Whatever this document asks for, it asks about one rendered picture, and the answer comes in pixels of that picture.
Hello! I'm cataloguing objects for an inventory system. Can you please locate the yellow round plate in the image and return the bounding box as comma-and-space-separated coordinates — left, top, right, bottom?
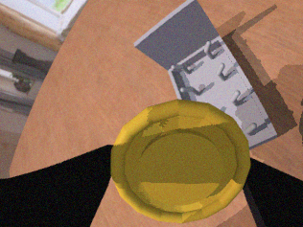
111, 99, 251, 224

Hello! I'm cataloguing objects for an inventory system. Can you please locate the grey dish rack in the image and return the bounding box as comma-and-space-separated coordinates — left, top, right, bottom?
135, 0, 277, 150

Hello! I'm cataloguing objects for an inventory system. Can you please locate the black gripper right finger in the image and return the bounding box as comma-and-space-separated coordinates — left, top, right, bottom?
244, 157, 303, 227

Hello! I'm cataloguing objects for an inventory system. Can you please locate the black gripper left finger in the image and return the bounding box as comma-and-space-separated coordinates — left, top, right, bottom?
0, 144, 113, 227

